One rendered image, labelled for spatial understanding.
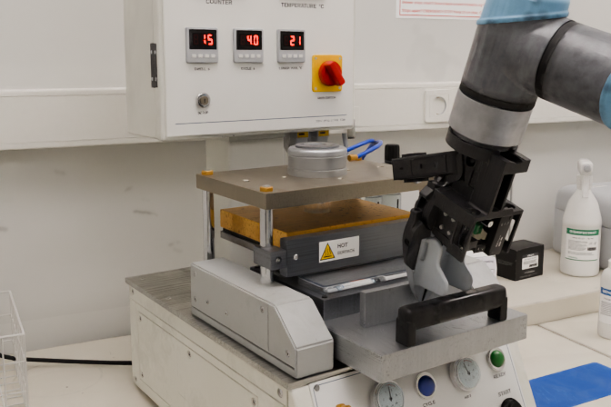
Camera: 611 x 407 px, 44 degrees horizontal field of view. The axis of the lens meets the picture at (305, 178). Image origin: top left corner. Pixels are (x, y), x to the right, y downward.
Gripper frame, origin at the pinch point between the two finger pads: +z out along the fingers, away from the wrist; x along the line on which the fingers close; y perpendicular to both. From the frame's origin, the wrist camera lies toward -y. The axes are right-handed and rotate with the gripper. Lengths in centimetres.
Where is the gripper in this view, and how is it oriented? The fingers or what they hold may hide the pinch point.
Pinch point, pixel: (419, 287)
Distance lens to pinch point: 88.1
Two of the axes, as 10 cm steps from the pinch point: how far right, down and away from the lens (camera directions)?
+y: 5.3, 4.6, -7.1
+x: 8.3, -0.9, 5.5
